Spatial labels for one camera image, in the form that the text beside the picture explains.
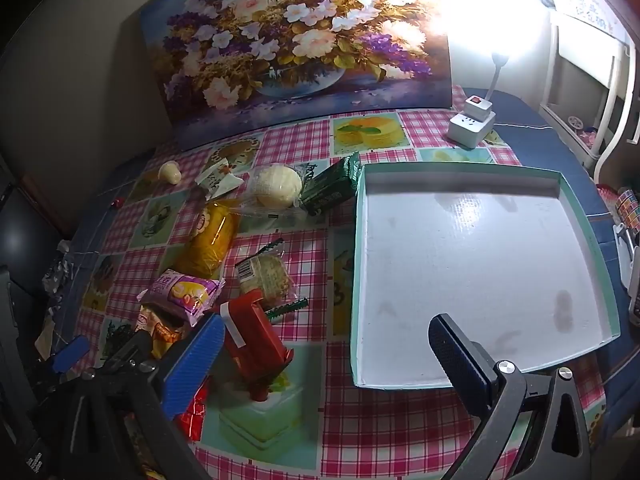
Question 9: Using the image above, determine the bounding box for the colourful checked box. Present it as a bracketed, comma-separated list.
[614, 187, 640, 228]

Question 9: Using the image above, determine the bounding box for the flower painting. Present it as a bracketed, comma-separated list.
[139, 0, 453, 153]

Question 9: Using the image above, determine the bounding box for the brown cracker clear packet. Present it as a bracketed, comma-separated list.
[234, 237, 310, 318]

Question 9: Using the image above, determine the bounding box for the pink snack packet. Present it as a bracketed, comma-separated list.
[139, 268, 226, 328]

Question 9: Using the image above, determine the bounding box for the green snack packet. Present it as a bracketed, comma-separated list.
[298, 152, 362, 216]

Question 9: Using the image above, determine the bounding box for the white rack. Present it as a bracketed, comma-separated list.
[537, 7, 640, 183]

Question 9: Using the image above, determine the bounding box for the yellow snack packet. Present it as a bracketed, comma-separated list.
[172, 199, 241, 281]

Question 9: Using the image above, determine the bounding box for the long red snack packet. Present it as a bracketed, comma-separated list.
[220, 289, 295, 403]

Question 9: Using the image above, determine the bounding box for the crumpled foil wrapper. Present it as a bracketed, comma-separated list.
[42, 252, 76, 296]

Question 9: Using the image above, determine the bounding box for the white gooseneck lamp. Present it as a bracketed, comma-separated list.
[487, 51, 511, 98]

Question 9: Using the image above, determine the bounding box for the pink checked tablecloth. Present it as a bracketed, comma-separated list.
[77, 107, 608, 480]

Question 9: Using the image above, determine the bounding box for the silver snack packet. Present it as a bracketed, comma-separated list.
[194, 157, 246, 201]

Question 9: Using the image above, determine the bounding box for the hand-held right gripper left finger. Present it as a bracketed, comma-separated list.
[65, 312, 228, 480]

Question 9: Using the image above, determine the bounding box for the small jelly cup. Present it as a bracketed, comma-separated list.
[158, 160, 182, 186]

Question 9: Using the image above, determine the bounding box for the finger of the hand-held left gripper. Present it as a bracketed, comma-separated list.
[35, 335, 92, 391]
[107, 330, 153, 377]

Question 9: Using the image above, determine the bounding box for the orange snack packet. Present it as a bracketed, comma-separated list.
[134, 305, 193, 361]

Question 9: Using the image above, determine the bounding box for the shiny red snack packet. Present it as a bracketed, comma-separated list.
[172, 380, 211, 443]

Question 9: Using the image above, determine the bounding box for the white tray box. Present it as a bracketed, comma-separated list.
[350, 161, 622, 391]

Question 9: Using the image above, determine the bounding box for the white cable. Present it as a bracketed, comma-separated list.
[495, 121, 557, 132]

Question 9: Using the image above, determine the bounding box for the round white bun packet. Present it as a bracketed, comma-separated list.
[240, 162, 311, 221]

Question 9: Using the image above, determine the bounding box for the white plastic object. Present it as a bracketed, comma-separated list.
[614, 224, 640, 291]

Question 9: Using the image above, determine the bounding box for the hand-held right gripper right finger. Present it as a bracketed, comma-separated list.
[427, 312, 593, 480]

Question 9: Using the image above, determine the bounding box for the white power socket cube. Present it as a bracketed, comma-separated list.
[446, 94, 497, 150]

